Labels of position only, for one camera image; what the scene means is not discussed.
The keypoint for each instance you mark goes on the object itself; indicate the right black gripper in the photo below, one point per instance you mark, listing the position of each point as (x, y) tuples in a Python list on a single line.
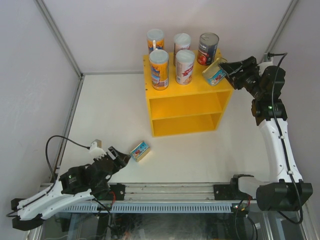
[(248, 66)]

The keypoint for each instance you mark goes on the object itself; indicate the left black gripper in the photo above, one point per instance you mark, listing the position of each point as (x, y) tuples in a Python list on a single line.
[(120, 160)]

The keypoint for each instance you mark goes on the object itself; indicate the blue luncheon meat tin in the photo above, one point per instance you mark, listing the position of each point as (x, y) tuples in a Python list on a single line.
[(214, 74), (140, 151)]

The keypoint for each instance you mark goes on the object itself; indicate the dark blue tin can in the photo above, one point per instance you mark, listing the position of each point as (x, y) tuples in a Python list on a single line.
[(207, 48)]

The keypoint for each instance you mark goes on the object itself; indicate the yellow wooden shelf cabinet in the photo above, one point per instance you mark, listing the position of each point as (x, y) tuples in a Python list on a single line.
[(184, 109)]

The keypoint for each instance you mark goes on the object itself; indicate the white porridge can red label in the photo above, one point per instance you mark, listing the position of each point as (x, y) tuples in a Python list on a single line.
[(182, 41)]

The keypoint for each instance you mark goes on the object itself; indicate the yellow can with white spoon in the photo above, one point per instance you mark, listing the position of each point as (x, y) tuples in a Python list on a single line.
[(159, 67)]

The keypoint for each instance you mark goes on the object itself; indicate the orange can with spoon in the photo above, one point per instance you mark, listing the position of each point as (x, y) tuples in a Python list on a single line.
[(155, 40)]

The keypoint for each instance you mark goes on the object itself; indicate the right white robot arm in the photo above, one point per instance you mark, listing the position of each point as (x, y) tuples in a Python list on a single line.
[(286, 190)]

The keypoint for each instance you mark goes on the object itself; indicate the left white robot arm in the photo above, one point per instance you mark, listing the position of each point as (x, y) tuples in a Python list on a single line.
[(79, 183)]

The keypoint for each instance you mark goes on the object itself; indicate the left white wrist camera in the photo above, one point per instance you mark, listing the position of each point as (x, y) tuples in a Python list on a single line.
[(95, 149)]

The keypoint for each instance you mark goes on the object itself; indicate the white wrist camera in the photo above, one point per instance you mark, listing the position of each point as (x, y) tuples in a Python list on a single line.
[(267, 61), (95, 149)]

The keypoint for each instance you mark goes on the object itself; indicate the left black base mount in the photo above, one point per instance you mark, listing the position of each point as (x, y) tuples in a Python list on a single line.
[(118, 190)]

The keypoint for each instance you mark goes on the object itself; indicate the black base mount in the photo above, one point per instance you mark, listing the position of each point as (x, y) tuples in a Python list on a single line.
[(118, 190), (223, 192)]

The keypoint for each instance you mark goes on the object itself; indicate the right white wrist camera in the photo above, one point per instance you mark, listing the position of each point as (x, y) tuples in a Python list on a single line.
[(267, 61)]

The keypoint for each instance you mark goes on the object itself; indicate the aluminium frame rail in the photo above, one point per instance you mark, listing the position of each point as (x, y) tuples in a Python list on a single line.
[(168, 192)]

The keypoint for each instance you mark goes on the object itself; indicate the grey slotted cable duct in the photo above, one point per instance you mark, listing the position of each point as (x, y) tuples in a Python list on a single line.
[(153, 208)]

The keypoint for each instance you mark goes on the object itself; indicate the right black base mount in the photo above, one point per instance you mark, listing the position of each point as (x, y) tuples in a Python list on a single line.
[(223, 192)]

